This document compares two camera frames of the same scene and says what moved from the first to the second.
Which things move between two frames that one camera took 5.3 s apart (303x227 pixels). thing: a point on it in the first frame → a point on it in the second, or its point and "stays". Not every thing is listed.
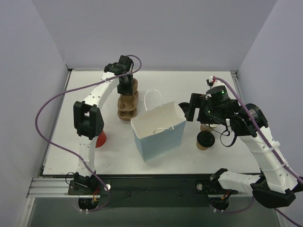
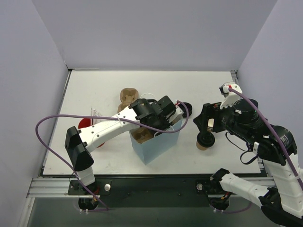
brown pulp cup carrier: [135, 96] → [141, 134]
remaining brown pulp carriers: [127, 105] stays
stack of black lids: [184, 106] stays
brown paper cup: [200, 147] stays
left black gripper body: [125, 87] → [171, 117]
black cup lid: [205, 139] stays
